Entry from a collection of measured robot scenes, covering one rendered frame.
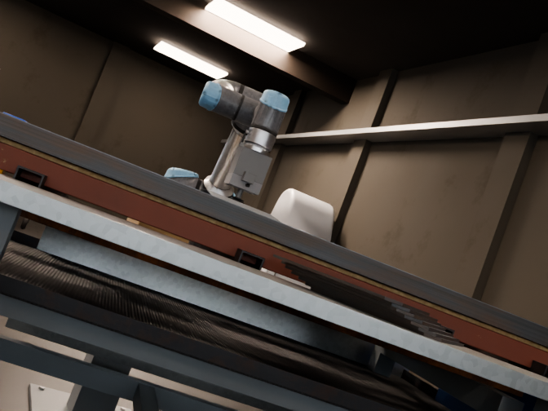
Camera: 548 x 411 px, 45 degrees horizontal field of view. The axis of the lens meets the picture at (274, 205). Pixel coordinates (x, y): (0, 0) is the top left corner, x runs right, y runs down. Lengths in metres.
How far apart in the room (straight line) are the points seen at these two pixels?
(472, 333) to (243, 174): 0.67
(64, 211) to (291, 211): 6.47
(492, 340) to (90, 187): 0.94
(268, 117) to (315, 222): 5.85
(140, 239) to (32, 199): 0.16
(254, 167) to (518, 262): 3.96
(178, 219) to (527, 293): 4.19
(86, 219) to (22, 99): 11.65
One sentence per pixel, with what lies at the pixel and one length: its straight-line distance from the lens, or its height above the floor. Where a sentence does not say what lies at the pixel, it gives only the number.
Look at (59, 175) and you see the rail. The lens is 1.34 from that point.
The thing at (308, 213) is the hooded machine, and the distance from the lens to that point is 7.52.
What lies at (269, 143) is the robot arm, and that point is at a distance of 1.72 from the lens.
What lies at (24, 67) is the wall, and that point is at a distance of 12.70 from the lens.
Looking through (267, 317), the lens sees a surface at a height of 0.59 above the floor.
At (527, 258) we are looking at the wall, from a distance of 5.42.
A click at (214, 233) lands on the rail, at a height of 0.79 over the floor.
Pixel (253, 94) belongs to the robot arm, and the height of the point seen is 1.26.
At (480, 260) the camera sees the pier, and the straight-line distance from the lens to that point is 5.63.
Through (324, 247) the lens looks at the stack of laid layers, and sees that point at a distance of 1.40.
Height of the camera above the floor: 0.79
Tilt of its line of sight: 4 degrees up
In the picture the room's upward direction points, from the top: 21 degrees clockwise
